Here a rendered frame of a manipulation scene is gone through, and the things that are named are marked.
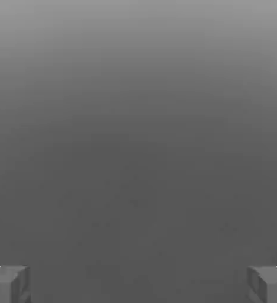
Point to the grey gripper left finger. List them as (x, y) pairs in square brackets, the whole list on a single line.
[(6, 285)]

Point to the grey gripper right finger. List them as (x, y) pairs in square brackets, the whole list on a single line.
[(271, 286)]

